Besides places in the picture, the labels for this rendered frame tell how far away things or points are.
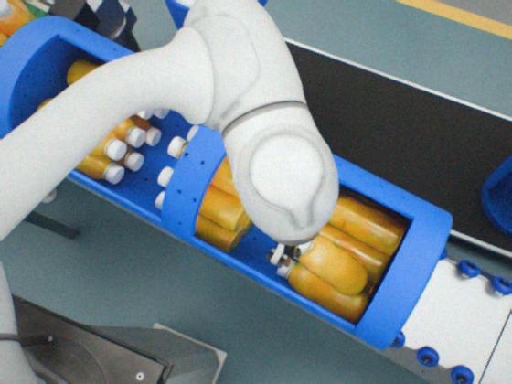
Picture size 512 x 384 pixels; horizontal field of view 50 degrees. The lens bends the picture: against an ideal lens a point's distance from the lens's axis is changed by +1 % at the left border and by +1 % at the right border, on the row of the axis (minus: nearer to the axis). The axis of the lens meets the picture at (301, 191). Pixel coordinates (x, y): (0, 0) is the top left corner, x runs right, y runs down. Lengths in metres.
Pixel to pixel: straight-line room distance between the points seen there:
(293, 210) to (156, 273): 1.74
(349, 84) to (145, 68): 1.69
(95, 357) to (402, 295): 0.58
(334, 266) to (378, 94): 1.33
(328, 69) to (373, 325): 1.44
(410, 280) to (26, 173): 0.62
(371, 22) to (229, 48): 1.97
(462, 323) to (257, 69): 0.82
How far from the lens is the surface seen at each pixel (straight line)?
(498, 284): 1.22
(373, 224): 1.03
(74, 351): 1.15
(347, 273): 0.99
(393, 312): 0.93
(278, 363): 2.14
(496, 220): 2.07
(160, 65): 0.57
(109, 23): 1.69
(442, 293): 1.24
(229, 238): 1.08
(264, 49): 0.60
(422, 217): 0.97
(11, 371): 1.00
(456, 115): 2.22
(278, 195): 0.50
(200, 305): 2.18
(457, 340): 1.24
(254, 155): 0.51
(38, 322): 1.19
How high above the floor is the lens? 2.13
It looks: 75 degrees down
